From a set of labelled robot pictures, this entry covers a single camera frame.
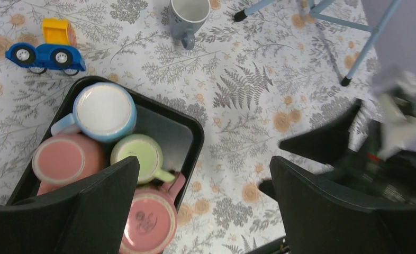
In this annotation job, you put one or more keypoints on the grey mug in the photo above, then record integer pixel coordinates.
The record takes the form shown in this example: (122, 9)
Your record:
(185, 18)

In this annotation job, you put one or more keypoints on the black plastic tray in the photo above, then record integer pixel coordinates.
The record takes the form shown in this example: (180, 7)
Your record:
(180, 137)

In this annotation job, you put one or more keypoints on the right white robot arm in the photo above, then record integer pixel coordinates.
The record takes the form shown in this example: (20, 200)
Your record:
(383, 170)

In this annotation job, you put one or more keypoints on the light blue mug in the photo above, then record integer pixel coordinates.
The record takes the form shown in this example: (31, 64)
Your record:
(105, 112)

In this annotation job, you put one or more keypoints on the plain pink mug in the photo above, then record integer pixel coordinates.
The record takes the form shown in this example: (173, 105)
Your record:
(66, 158)

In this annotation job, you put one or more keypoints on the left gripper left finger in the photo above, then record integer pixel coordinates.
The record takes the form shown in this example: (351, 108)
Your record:
(87, 216)

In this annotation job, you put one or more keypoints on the floral tablecloth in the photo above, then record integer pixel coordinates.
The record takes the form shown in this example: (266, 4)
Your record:
(249, 84)

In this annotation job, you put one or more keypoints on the light blue tripod stand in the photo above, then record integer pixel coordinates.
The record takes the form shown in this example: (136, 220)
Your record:
(315, 11)

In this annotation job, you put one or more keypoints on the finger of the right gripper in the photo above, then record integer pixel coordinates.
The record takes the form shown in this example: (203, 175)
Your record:
(267, 187)
(329, 145)

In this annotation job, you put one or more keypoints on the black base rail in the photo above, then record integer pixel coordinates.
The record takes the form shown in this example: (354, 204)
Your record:
(278, 246)

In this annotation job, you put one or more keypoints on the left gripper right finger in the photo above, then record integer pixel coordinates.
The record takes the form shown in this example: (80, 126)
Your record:
(321, 216)

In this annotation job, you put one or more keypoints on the blue yellow toy truck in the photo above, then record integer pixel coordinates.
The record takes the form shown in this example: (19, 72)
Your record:
(59, 52)

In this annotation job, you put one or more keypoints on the light green mug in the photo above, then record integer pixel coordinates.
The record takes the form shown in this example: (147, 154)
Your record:
(149, 155)

